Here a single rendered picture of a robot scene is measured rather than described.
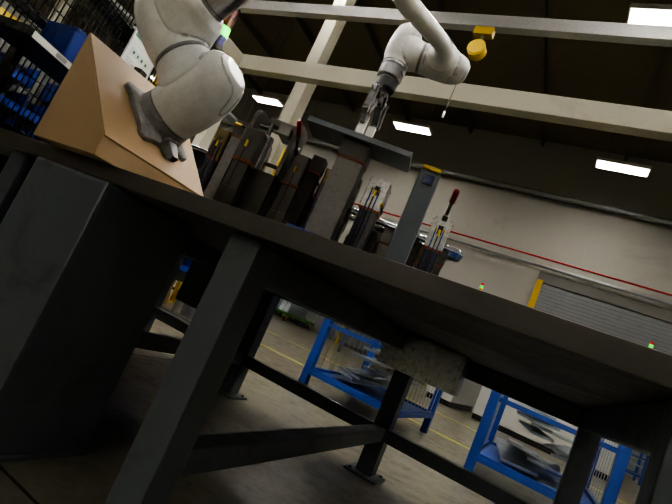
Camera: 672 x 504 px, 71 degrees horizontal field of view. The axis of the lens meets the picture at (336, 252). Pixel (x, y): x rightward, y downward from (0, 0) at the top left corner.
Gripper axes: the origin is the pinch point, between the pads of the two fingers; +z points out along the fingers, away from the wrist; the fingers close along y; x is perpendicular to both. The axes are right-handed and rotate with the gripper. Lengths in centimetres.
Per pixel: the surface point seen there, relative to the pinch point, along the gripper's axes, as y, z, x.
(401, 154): -0.9, 5.2, -16.0
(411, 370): 59, 68, -32
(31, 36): -56, 20, 90
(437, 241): 23.5, 22.8, -31.2
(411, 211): 4.9, 20.7, -24.6
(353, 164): -1.9, 13.0, -2.1
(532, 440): 804, 110, -112
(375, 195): 15.6, 15.6, -6.0
